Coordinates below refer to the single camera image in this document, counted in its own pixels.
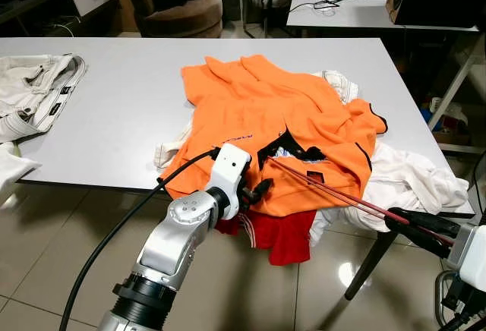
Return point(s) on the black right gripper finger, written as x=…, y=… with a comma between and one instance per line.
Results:
x=418, y=238
x=421, y=222

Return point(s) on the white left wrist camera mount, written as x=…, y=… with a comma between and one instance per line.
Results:
x=230, y=168

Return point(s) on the red plastic hanger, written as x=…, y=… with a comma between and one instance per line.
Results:
x=357, y=201

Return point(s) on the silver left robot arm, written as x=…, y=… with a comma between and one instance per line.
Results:
x=171, y=247

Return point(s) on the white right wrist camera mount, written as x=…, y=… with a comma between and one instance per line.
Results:
x=472, y=259

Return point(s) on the grey folding table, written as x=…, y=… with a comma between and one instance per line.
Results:
x=129, y=111

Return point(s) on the orange shirt with black collar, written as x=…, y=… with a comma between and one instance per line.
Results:
x=250, y=111

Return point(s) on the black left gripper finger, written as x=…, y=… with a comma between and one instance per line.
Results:
x=263, y=187
x=251, y=200

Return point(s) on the red garment with white stripes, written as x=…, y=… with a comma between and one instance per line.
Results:
x=281, y=236

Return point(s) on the brown armchair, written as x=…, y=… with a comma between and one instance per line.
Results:
x=182, y=20

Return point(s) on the white jacket with black lining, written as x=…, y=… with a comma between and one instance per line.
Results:
x=34, y=92

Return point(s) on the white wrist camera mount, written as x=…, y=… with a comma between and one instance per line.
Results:
x=472, y=259
x=230, y=168

